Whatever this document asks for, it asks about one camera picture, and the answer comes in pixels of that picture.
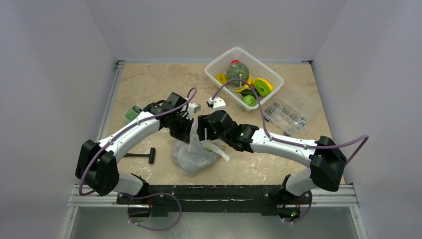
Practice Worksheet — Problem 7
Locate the white plastic bag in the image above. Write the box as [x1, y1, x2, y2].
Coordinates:
[171, 120, 230, 176]

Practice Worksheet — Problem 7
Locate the green label screwdriver box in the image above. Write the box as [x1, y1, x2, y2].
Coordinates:
[123, 105, 143, 122]

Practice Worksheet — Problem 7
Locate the yellow fake fruit slice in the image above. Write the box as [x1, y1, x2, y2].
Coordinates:
[215, 73, 228, 85]

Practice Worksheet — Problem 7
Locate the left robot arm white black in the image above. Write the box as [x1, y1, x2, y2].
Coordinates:
[75, 93, 201, 204]

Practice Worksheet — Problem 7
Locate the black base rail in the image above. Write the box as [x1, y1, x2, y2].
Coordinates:
[116, 185, 312, 219]

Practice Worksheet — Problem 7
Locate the white plastic basket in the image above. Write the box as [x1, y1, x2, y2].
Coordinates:
[205, 47, 284, 112]

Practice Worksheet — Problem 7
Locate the clear plastic screw box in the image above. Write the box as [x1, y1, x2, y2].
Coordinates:
[263, 86, 322, 137]

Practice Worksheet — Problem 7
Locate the dark green fake cucumber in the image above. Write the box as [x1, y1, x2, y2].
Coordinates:
[240, 89, 260, 98]

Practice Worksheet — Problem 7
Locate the yellow fake banana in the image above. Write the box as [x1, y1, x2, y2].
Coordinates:
[234, 75, 252, 93]

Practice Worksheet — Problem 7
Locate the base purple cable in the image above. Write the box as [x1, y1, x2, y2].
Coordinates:
[126, 192, 183, 232]

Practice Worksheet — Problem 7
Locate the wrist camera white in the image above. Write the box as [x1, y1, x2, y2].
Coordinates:
[207, 97, 226, 113]
[186, 103, 201, 118]

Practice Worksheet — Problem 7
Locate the light green fake fruit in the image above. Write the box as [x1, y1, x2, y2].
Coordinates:
[242, 95, 257, 107]

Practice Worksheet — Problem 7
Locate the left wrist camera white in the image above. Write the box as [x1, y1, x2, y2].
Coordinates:
[186, 103, 201, 118]

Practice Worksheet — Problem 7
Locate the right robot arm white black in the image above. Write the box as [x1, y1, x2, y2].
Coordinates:
[197, 110, 346, 203]

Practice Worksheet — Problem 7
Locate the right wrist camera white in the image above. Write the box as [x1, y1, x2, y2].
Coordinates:
[207, 97, 226, 113]

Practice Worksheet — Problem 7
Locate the black T-handle tool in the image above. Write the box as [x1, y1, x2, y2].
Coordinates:
[124, 147, 156, 164]

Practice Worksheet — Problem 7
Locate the green yellow fake fruit half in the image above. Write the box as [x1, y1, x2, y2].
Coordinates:
[252, 78, 274, 96]

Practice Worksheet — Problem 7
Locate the green fake pumpkin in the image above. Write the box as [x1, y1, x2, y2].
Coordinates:
[225, 62, 250, 81]

